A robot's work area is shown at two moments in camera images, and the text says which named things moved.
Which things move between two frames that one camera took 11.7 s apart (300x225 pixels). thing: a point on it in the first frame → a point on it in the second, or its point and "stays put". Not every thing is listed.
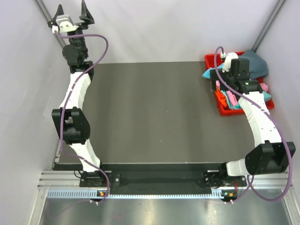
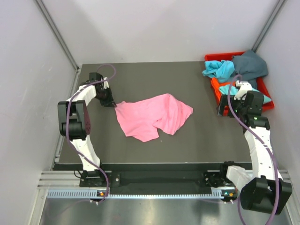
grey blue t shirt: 258,67 stays put
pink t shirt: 233,98 → 141,119
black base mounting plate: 161,179 stays put
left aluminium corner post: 48,18 stays put
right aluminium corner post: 267,25 stays put
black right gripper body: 228,78 → 237,107
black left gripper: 85,17 → 109,100
